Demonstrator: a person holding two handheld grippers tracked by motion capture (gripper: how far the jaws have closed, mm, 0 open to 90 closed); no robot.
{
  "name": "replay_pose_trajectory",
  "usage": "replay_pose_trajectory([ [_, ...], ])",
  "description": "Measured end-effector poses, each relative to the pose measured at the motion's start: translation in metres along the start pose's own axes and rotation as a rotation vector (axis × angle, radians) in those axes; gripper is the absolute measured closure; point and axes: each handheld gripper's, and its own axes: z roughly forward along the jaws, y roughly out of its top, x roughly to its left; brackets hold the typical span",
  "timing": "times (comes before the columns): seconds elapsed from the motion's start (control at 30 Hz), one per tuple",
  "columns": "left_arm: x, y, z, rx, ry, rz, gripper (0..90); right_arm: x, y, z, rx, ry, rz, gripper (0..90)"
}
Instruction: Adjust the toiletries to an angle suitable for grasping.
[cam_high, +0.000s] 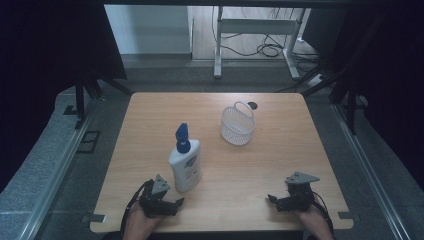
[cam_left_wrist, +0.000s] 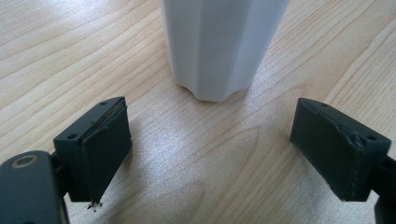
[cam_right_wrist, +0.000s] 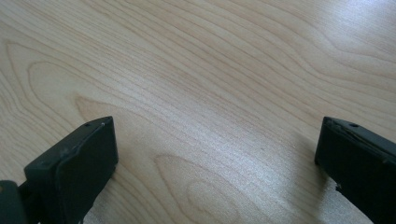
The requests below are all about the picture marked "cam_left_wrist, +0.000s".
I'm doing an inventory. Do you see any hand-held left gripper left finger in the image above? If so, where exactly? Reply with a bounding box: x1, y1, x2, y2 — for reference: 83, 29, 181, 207
52, 96, 133, 210

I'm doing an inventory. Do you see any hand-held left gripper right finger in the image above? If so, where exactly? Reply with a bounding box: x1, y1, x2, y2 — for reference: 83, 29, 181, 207
290, 97, 392, 203

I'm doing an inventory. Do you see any white ribbed cup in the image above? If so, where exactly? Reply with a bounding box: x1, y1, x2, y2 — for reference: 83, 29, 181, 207
160, 0, 290, 103

